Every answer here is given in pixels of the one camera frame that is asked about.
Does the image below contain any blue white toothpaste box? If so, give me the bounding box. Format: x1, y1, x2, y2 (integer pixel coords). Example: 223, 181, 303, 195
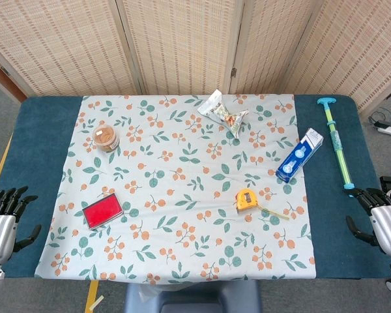
275, 127, 325, 183

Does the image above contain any floral white tablecloth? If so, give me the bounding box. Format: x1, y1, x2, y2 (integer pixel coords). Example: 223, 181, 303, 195
35, 94, 317, 285

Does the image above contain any yellow tape measure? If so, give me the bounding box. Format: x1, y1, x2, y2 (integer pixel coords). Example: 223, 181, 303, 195
235, 188, 290, 221

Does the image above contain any clear jar of rubber bands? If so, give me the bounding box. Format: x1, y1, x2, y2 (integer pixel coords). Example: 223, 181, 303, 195
92, 124, 121, 153

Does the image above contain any white paper strip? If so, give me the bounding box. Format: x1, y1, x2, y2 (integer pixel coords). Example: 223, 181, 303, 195
88, 295, 105, 311

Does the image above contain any black cable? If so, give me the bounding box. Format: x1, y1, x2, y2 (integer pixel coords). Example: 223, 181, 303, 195
368, 107, 391, 127

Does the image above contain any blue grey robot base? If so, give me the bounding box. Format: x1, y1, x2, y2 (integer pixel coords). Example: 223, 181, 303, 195
123, 279, 263, 313

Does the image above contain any woven folding screen panel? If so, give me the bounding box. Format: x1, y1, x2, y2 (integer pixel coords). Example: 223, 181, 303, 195
115, 0, 247, 96
0, 0, 143, 97
282, 0, 391, 115
229, 0, 317, 96

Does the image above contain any brown wooden board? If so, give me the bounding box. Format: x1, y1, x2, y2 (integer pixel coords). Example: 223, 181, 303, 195
0, 54, 27, 102

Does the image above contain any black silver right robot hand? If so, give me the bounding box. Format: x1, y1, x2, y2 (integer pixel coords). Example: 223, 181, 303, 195
343, 186, 391, 257

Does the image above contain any red ink pad tin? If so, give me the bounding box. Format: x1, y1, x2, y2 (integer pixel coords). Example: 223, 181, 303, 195
81, 192, 124, 231

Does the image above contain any green teal pump toy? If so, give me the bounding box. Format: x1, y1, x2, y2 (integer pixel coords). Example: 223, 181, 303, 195
317, 97, 356, 190

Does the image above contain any crumpled snack bag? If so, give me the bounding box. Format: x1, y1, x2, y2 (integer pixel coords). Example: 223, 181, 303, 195
197, 89, 250, 140

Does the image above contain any teal table cover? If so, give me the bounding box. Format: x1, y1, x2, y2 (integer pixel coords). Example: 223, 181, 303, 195
1, 94, 391, 281

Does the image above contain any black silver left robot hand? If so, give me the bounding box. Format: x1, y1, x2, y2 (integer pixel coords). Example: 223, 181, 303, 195
0, 185, 42, 265

